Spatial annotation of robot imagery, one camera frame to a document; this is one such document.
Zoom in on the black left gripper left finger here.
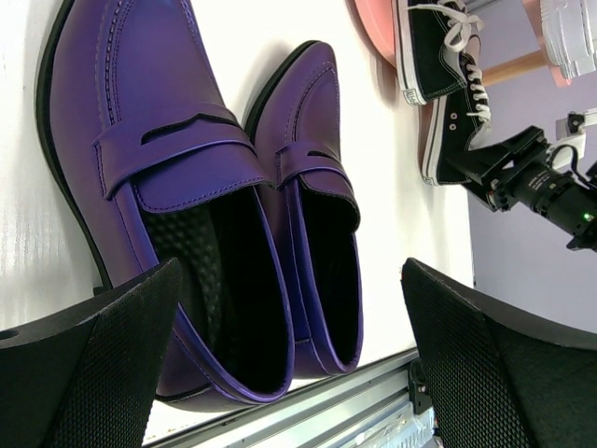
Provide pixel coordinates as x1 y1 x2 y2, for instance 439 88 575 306
1 259 183 447

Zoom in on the purple loafer left shoe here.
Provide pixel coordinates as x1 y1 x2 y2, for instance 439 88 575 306
35 1 294 411

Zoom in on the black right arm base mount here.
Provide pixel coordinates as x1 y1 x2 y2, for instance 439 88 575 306
408 358 432 415

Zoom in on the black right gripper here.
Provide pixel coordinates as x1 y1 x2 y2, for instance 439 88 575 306
448 126 574 213

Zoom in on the white sneaker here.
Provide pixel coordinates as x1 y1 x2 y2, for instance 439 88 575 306
540 0 596 79

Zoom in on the purple loafer shoe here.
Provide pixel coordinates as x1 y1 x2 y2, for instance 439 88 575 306
35 1 294 411
244 40 363 379

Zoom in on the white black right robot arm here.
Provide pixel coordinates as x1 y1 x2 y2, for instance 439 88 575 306
448 126 596 251

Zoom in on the purple loafer right shoe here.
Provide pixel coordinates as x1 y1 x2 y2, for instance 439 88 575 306
244 40 363 379

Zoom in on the black canvas sneaker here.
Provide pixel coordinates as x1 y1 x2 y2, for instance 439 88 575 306
394 0 484 106
422 48 492 186

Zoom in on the pink shoe shelf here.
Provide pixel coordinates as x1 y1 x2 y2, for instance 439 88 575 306
345 0 575 162

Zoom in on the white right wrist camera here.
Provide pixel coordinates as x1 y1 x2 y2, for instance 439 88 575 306
555 108 597 152

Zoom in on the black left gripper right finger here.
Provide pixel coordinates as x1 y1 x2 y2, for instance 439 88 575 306
401 258 596 447

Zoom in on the aluminium rail frame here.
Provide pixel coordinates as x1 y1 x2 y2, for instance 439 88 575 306
144 349 434 447

